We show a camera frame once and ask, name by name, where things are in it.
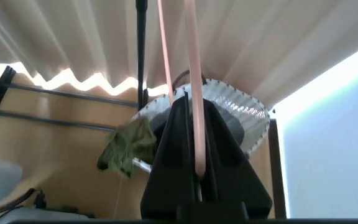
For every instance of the black clothes rack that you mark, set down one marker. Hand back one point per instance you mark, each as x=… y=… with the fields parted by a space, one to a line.
x=141 y=46

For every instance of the pink clothes hanger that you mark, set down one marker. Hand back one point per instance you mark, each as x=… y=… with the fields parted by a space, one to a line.
x=196 y=77

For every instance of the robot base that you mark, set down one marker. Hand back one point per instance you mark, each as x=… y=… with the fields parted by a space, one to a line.
x=42 y=215

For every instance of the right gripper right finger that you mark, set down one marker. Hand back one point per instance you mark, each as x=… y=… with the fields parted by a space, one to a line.
x=235 y=180

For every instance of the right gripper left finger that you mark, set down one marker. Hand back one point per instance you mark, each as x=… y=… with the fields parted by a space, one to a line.
x=169 y=186

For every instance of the green garment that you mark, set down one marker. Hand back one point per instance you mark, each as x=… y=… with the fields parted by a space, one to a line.
x=126 y=146

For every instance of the white laundry basket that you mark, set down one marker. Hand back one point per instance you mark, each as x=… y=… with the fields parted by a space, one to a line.
x=247 y=109

